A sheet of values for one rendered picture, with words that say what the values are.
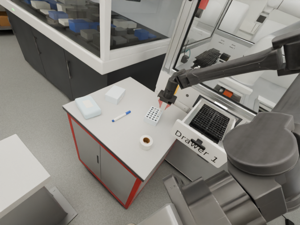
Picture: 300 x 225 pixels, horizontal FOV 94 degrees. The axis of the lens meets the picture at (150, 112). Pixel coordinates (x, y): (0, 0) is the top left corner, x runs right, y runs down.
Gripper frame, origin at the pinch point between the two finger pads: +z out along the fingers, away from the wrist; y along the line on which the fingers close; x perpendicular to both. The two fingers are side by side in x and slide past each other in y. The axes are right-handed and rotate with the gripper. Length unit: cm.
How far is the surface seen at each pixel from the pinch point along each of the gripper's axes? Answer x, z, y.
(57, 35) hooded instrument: -23, -2, 105
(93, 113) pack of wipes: 22.5, 6.2, 32.5
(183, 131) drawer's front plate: 14.2, -3.7, -15.4
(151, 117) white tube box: 5.8, 6.2, 4.0
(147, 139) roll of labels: 21.2, 7.0, -1.0
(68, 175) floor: 38, 86, 51
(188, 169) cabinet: -13, 68, -44
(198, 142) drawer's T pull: 18.1, -5.4, -23.2
